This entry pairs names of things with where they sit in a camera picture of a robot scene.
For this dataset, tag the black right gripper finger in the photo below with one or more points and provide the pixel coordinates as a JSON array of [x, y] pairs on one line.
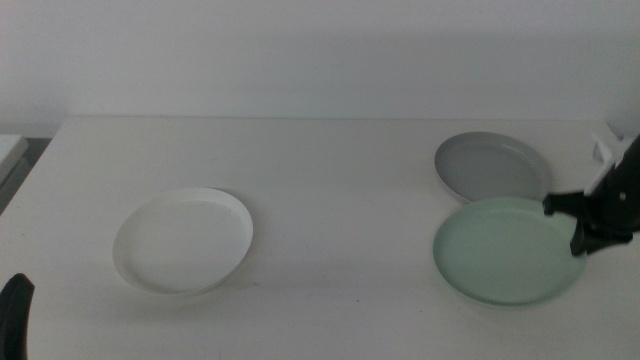
[[607, 237], [580, 240]]

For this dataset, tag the pale green shallow bowl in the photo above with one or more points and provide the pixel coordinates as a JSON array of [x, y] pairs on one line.
[[500, 250]]

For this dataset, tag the grey shallow bowl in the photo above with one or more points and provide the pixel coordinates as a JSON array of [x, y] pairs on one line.
[[490, 165]]

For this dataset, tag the white shallow bowl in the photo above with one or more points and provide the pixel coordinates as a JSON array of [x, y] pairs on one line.
[[182, 242]]

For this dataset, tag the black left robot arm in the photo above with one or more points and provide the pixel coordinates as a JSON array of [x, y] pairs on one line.
[[14, 320]]

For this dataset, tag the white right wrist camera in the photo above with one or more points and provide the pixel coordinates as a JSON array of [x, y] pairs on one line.
[[607, 150]]

